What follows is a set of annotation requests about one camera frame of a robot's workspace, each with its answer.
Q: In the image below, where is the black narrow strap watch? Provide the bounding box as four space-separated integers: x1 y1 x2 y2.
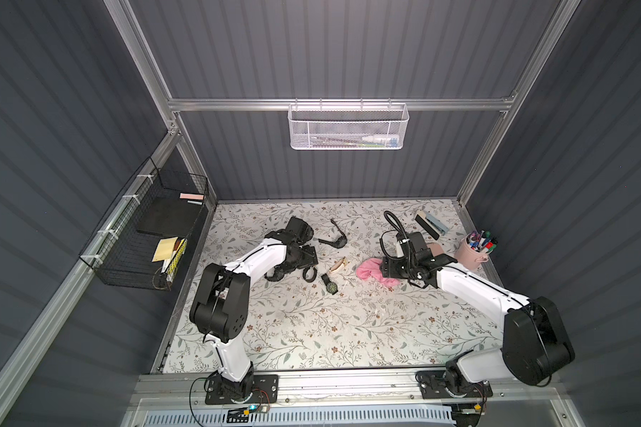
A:
302 266 318 283

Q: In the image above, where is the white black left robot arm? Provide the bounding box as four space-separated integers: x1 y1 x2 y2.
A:
189 216 318 401

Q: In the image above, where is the white wire basket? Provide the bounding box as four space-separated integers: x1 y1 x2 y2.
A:
288 101 410 151

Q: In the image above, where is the yellow sticky note pad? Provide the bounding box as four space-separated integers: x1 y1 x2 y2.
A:
152 238 180 263

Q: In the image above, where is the green dial watch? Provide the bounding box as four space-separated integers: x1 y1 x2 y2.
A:
322 274 338 295

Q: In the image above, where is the black wire basket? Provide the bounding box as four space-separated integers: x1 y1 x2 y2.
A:
79 158 209 291

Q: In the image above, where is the black strap wristwatch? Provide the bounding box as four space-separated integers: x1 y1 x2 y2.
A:
318 219 348 249

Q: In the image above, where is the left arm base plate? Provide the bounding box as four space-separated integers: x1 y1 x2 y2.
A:
205 374 280 405

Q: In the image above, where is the pink case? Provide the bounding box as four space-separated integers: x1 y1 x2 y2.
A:
427 243 445 257

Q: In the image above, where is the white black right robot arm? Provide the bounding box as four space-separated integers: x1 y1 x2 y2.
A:
380 231 576 397

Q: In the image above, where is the beige strap watch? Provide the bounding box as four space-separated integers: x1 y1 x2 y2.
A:
329 257 348 273

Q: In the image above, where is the pink cloth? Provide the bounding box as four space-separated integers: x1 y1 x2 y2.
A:
355 258 400 288

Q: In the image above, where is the pink pen cup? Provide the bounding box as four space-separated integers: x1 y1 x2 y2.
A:
453 239 490 270

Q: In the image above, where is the coloured markers bunch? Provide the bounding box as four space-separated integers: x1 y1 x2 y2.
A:
466 230 498 254

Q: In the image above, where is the black notebook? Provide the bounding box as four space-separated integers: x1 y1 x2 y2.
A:
136 197 202 238

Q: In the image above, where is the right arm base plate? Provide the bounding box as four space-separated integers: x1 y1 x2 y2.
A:
415 369 493 400

